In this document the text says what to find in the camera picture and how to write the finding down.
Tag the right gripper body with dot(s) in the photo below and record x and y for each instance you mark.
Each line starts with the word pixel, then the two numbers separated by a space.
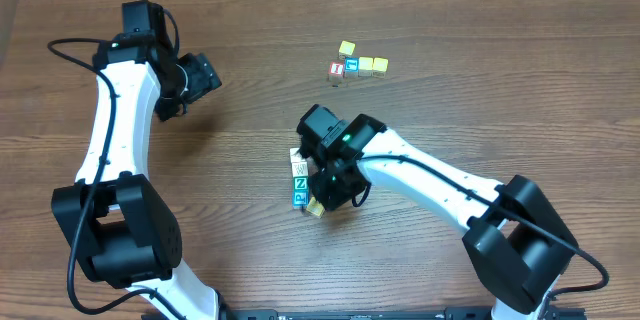
pixel 326 191

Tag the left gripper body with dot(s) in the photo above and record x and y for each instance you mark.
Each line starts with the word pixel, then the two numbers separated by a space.
pixel 205 76

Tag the green Z block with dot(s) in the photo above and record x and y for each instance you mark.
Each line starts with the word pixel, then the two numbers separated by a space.
pixel 300 184

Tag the blue P block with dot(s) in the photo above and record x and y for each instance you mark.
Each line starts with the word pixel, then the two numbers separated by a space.
pixel 300 199

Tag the white patterned block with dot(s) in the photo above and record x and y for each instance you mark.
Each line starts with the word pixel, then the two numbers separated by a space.
pixel 299 169

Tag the plain white wooden block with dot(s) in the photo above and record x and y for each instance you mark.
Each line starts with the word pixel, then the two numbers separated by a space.
pixel 295 155

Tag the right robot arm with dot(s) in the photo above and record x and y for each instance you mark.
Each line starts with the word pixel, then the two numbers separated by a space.
pixel 516 241

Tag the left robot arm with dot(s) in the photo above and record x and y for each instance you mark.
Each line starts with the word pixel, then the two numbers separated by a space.
pixel 124 240

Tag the red letter block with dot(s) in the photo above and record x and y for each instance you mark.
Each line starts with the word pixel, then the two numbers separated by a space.
pixel 336 73

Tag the blue letter block in row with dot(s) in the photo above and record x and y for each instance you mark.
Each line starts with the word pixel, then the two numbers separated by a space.
pixel 351 67

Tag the yellow block middle row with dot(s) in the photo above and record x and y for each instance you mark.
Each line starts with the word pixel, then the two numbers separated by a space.
pixel 365 66

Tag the yellow block row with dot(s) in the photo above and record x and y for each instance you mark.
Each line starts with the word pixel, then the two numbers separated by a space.
pixel 365 66
pixel 380 67

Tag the yellow block right row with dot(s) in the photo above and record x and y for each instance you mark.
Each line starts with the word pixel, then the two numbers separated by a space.
pixel 380 67

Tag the yellow block top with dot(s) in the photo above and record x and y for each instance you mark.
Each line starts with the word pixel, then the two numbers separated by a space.
pixel 346 49

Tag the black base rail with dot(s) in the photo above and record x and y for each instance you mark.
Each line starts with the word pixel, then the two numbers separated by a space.
pixel 451 313

